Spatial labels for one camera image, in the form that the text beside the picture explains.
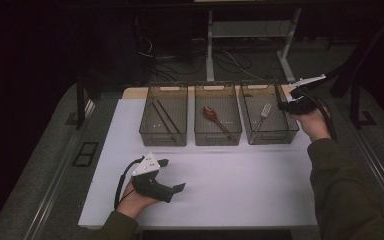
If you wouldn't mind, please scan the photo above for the person's left hand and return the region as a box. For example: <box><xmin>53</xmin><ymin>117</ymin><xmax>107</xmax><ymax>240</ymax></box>
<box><xmin>116</xmin><ymin>181</ymin><xmax>161</xmax><ymax>220</ymax></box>

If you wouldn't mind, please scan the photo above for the tangle of floor cables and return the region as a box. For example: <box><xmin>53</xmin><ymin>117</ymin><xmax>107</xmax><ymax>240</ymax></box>
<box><xmin>136</xmin><ymin>33</ymin><xmax>264</xmax><ymax>83</ymax></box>

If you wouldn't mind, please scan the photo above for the black chopstick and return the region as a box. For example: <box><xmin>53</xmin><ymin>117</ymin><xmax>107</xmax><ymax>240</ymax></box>
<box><xmin>151</xmin><ymin>101</ymin><xmax>174</xmax><ymax>135</ymax></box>
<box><xmin>157</xmin><ymin>99</ymin><xmax>182</xmax><ymax>135</ymax></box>

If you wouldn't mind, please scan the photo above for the hand-held gripper black cable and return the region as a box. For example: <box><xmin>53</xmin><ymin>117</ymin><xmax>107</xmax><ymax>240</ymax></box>
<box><xmin>113</xmin><ymin>156</ymin><xmax>145</xmax><ymax>211</ymax></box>
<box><xmin>299</xmin><ymin>89</ymin><xmax>338</xmax><ymax>143</ymax></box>

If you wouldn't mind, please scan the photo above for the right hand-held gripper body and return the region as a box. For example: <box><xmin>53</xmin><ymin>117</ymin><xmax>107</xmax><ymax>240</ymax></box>
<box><xmin>286</xmin><ymin>74</ymin><xmax>327</xmax><ymax>116</ymax></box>

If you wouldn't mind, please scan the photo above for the black metal stand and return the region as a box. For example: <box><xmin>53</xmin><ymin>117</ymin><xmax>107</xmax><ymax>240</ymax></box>
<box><xmin>329</xmin><ymin>9</ymin><xmax>384</xmax><ymax>129</ymax></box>
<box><xmin>75</xmin><ymin>71</ymin><xmax>96</xmax><ymax>131</ymax></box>

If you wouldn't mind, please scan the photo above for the person's right hand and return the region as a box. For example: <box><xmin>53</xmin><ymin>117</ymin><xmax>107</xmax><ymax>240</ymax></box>
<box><xmin>289</xmin><ymin>107</ymin><xmax>333</xmax><ymax>143</ymax></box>

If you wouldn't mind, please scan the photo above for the smoky clear plastic bin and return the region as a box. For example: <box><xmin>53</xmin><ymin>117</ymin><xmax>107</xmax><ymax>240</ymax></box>
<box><xmin>193</xmin><ymin>82</ymin><xmax>243</xmax><ymax>147</ymax></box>
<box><xmin>238</xmin><ymin>79</ymin><xmax>300</xmax><ymax>146</ymax></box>
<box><xmin>138</xmin><ymin>82</ymin><xmax>189</xmax><ymax>148</ymax></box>

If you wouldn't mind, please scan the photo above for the steel fork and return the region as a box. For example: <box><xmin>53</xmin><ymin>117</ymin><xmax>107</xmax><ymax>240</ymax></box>
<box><xmin>249</xmin><ymin>102</ymin><xmax>273</xmax><ymax>144</ymax></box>

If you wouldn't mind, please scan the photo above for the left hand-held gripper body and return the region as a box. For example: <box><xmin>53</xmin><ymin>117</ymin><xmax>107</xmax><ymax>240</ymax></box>
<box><xmin>131</xmin><ymin>152</ymin><xmax>175</xmax><ymax>204</ymax></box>

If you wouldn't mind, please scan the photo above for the right hand-held gripper black cable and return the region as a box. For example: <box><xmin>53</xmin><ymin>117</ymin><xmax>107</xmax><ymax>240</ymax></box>
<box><xmin>299</xmin><ymin>89</ymin><xmax>338</xmax><ymax>143</ymax></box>

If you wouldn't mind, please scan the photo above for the brown wooden spoon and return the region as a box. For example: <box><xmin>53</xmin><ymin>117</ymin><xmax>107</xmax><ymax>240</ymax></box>
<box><xmin>202</xmin><ymin>105</ymin><xmax>232</xmax><ymax>134</ymax></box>

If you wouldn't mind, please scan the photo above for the white metal stand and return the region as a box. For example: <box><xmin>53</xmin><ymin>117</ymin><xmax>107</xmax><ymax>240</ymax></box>
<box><xmin>206</xmin><ymin>8</ymin><xmax>303</xmax><ymax>84</ymax></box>

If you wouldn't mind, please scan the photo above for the left hand-held gripper black cable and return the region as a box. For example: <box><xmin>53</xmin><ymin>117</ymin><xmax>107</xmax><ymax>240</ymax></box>
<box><xmin>113</xmin><ymin>156</ymin><xmax>145</xmax><ymax>211</ymax></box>

